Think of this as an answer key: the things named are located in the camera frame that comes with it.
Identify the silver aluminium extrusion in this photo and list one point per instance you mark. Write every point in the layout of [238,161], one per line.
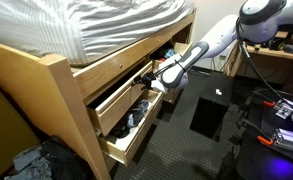
[289,140]
[284,110]

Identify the mustard brown armchair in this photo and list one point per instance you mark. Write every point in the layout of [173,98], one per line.
[6,133]

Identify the black floor box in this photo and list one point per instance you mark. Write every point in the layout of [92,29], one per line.
[209,113]

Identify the white wall outlet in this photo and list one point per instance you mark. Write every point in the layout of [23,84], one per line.
[223,57]

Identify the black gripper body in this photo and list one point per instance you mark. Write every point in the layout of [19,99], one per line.
[149,81]

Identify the mattress with grey striped sheet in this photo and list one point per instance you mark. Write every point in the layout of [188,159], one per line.
[86,23]

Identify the small red cloth item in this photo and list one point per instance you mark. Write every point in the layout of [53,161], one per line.
[162,60]

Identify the blue crumpled cloth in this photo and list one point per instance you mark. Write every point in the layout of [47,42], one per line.
[170,53]

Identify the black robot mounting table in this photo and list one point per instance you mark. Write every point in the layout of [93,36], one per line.
[252,160]

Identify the plain wooden drawer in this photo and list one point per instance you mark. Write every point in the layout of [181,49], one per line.
[171,96]

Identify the small white object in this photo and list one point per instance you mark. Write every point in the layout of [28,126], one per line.
[218,92]

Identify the black headphones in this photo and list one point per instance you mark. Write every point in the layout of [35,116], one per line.
[276,44]

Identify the black cloth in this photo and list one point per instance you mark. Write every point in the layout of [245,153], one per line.
[157,53]

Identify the light grey cloth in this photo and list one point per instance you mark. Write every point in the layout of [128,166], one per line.
[29,165]

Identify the wooden desk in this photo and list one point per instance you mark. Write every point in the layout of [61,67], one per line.
[269,52]

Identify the grey blue garment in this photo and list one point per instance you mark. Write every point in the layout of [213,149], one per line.
[137,113]

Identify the wooden drawer holding dark clothes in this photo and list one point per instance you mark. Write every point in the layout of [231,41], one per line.
[142,133]

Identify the wooden bed frame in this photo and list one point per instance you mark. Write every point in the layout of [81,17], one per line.
[62,110]

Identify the black clothing pile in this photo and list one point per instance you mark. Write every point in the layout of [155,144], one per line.
[66,160]

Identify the wide wooden drawer with grey cloth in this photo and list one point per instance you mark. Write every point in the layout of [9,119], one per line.
[114,110]

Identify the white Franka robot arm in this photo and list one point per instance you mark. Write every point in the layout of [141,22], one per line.
[219,36]

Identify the black garment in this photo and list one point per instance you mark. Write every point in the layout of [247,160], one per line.
[121,130]

